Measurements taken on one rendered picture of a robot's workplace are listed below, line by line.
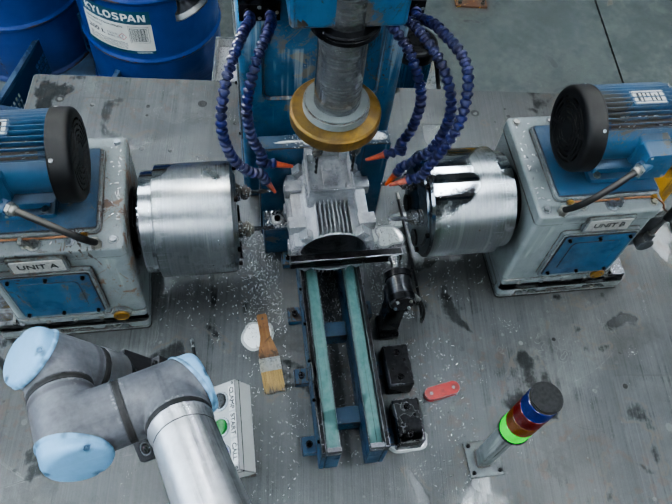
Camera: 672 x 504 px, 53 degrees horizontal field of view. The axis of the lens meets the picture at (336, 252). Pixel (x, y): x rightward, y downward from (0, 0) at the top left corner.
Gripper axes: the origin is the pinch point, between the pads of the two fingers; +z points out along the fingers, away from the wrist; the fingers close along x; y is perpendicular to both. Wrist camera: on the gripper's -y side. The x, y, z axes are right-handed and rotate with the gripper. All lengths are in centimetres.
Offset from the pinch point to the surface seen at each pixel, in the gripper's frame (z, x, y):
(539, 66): 185, -67, 197
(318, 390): 28.8, -8.3, 9.4
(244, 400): 8.8, -3.5, 4.2
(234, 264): 10.6, -1.9, 35.5
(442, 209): 29, -44, 40
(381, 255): 30, -28, 36
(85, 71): 57, 110, 203
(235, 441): 6.0, -3.0, -3.9
